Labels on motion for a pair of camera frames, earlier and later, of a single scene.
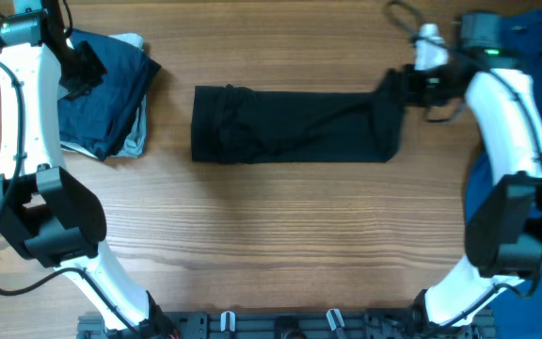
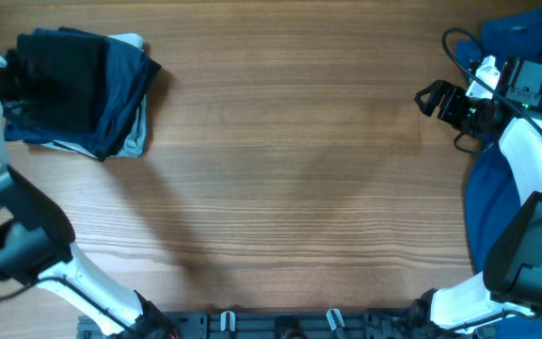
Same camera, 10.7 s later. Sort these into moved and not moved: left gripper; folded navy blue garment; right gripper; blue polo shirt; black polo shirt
Moved: right gripper; left gripper; black polo shirt
Not moved: folded navy blue garment; blue polo shirt
